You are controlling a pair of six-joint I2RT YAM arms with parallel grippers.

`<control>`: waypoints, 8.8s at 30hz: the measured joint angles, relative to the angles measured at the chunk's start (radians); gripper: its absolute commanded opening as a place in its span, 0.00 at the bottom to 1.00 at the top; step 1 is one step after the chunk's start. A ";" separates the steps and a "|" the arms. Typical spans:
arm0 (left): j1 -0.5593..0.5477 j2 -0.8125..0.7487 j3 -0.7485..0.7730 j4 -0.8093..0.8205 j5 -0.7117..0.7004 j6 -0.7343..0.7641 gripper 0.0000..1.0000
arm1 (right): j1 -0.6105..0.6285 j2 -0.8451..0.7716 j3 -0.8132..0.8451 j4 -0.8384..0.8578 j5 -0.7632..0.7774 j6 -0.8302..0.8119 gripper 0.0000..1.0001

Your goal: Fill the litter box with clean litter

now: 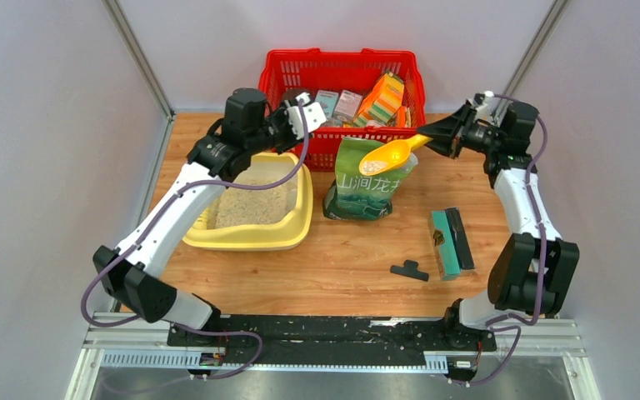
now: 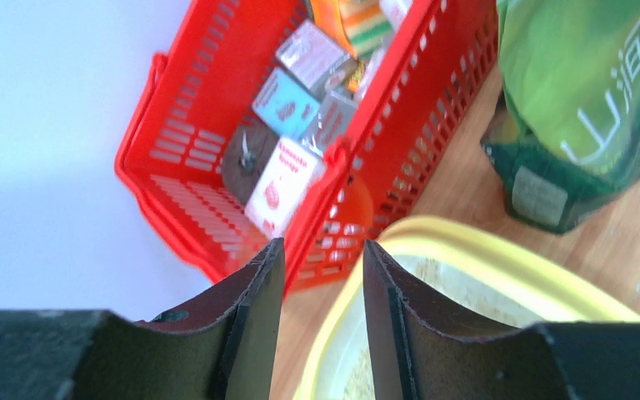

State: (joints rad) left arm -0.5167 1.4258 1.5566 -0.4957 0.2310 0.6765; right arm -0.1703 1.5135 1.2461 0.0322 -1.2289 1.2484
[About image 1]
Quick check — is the teal small box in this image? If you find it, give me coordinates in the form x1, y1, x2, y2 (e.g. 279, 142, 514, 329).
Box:
315, 90, 339, 119

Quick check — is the black bag clip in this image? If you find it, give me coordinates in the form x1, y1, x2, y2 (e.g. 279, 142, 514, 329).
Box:
389, 260, 430, 282

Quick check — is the teal rectangular box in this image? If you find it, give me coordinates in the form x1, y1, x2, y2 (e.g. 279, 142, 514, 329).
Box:
430, 211, 461, 281

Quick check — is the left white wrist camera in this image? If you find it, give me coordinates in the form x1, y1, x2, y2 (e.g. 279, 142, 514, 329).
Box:
287, 92, 328, 139

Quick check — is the orange green striped sponge pack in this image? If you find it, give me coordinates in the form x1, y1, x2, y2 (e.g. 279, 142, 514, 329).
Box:
352, 72, 405, 128

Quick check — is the dark brown box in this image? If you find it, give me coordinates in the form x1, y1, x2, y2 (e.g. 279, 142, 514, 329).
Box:
280, 87, 312, 103

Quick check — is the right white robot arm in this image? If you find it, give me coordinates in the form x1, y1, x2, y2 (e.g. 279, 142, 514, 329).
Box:
416, 98, 580, 349

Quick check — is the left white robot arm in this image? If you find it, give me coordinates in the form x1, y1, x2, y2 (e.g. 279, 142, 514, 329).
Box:
81, 87, 326, 346

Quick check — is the yellow plastic scoop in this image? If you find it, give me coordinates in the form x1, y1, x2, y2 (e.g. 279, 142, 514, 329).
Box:
358, 134, 432, 177

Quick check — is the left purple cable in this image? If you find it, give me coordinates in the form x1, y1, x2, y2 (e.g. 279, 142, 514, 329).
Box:
80, 99, 310, 382

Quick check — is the green litter bag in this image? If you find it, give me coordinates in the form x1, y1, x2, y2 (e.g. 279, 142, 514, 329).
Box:
322, 137, 418, 221

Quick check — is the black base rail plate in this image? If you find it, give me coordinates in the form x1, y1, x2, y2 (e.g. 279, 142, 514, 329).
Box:
167, 314, 497, 380

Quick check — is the pink grey small box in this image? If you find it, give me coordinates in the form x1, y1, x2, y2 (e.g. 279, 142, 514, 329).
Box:
332, 90, 363, 123

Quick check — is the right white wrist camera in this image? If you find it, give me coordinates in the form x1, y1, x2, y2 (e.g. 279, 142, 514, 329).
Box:
470, 91, 499, 125

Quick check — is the yellow litter box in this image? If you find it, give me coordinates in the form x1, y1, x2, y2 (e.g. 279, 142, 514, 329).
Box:
182, 166, 313, 252

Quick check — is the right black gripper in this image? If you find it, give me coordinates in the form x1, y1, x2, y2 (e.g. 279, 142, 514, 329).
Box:
415, 104, 503, 158

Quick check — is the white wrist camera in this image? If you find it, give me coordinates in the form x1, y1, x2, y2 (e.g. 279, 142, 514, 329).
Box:
470, 91, 499, 125
287, 92, 328, 139

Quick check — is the orange small packet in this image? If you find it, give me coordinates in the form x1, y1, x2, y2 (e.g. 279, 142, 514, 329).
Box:
393, 105, 412, 128

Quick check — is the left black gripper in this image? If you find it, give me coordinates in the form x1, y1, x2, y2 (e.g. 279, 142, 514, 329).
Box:
246, 97, 313, 156

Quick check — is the red plastic shopping basket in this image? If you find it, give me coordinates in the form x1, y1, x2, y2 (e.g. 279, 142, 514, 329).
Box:
258, 48, 425, 172

